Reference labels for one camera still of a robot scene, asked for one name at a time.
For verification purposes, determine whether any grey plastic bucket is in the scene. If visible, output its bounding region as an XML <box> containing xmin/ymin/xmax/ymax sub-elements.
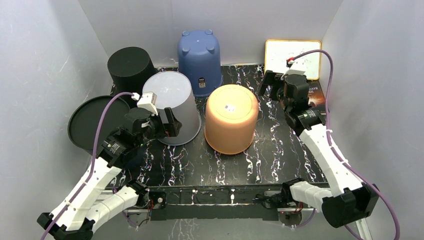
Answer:
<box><xmin>142</xmin><ymin>71</ymin><xmax>202</xmax><ymax>146</ymax></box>

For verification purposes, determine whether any large dark blue bucket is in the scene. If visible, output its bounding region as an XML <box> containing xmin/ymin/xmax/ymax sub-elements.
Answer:
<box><xmin>67</xmin><ymin>95</ymin><xmax>143</xmax><ymax>155</ymax></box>

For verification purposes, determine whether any black ribbed plastic bucket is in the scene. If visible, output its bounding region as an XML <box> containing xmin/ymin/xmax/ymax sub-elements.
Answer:
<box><xmin>107</xmin><ymin>46</ymin><xmax>159</xmax><ymax>94</ymax></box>

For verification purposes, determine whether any light blue plastic bucket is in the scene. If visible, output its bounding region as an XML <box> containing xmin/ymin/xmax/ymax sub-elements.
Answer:
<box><xmin>177</xmin><ymin>29</ymin><xmax>223</xmax><ymax>97</ymax></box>

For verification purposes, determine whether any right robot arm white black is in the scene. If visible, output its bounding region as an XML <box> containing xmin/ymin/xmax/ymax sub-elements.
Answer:
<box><xmin>258</xmin><ymin>70</ymin><xmax>379</xmax><ymax>228</ymax></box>

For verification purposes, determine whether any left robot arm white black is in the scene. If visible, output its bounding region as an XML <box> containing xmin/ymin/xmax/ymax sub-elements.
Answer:
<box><xmin>37</xmin><ymin>107</ymin><xmax>182</xmax><ymax>240</ymax></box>

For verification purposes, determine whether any Three Days To See book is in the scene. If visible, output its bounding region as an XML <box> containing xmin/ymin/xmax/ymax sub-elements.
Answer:
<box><xmin>308</xmin><ymin>80</ymin><xmax>326</xmax><ymax>112</ymax></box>

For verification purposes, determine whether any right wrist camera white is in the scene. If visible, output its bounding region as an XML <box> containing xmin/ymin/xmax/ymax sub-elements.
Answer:
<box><xmin>280</xmin><ymin>58</ymin><xmax>307</xmax><ymax>80</ymax></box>

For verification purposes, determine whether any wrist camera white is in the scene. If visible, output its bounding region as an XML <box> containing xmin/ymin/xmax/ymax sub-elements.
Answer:
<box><xmin>131</xmin><ymin>91</ymin><xmax>158</xmax><ymax>116</ymax></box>
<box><xmin>280</xmin><ymin>58</ymin><xmax>307</xmax><ymax>80</ymax></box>

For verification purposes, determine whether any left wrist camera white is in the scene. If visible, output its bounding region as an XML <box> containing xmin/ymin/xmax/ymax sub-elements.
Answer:
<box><xmin>131</xmin><ymin>91</ymin><xmax>158</xmax><ymax>116</ymax></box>

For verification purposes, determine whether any small whiteboard yellow frame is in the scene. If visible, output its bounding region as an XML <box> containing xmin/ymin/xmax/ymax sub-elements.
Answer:
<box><xmin>264</xmin><ymin>39</ymin><xmax>322</xmax><ymax>81</ymax></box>

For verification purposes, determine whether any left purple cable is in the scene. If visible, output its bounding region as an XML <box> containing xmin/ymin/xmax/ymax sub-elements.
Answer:
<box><xmin>39</xmin><ymin>91</ymin><xmax>135</xmax><ymax>240</ymax></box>

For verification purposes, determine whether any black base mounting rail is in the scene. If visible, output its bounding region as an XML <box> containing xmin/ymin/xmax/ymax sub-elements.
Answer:
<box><xmin>145</xmin><ymin>185</ymin><xmax>316</xmax><ymax>222</ymax></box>

